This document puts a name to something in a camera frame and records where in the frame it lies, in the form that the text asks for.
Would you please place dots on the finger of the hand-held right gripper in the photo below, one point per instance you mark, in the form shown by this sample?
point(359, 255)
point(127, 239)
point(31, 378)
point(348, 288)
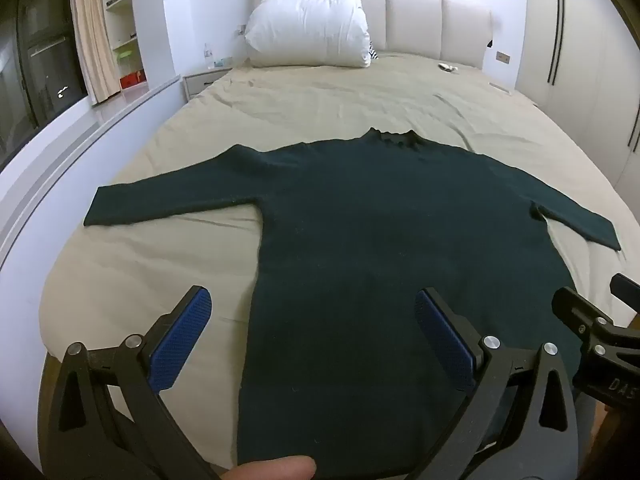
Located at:
point(580, 312)
point(627, 287)

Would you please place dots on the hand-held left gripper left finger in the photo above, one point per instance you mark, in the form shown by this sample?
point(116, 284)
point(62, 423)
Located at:
point(180, 340)

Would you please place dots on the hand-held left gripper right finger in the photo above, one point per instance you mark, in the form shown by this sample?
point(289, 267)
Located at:
point(445, 340)

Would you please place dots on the dark green sweater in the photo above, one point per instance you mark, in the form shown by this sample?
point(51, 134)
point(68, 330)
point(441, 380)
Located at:
point(375, 235)

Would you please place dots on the person's left hand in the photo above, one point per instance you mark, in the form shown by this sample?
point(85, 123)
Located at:
point(270, 469)

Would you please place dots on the low white nightstand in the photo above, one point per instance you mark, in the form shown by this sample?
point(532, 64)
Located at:
point(520, 96)

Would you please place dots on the white wardrobe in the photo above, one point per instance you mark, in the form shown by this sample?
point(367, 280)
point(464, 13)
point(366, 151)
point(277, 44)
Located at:
point(590, 60)

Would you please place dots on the white window sill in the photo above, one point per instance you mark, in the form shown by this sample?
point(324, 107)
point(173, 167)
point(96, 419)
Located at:
point(75, 130)

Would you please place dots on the beige bed with headboard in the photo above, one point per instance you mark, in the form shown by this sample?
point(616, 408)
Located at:
point(325, 105)

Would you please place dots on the red box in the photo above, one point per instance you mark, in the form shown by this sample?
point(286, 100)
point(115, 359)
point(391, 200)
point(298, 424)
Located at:
point(132, 80)

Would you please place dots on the small white item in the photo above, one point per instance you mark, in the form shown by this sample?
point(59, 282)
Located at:
point(447, 67)

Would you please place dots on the small tissue pack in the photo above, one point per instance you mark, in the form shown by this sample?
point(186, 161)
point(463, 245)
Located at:
point(222, 63)

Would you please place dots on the clear water bottle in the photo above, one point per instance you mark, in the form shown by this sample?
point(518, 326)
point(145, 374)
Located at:
point(208, 57)

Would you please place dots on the green shelf item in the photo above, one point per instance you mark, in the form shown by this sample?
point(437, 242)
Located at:
point(125, 55)

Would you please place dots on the striped cushion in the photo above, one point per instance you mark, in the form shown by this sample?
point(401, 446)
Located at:
point(373, 53)

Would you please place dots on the beige curtain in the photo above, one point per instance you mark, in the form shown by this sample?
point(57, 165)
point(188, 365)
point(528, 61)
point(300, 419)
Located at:
point(92, 35)

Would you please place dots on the dark window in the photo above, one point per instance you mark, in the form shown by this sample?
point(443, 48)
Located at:
point(35, 50)

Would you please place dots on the beige padded headboard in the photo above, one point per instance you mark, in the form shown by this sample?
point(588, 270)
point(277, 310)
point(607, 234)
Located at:
point(415, 15)

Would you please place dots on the white pillow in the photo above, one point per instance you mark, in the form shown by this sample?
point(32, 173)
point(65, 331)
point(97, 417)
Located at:
point(310, 27)

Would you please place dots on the wall socket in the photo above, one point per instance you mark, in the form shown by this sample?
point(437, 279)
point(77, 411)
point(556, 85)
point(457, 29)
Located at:
point(503, 57)

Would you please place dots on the white wall shelf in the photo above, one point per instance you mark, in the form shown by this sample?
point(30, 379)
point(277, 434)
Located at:
point(122, 20)

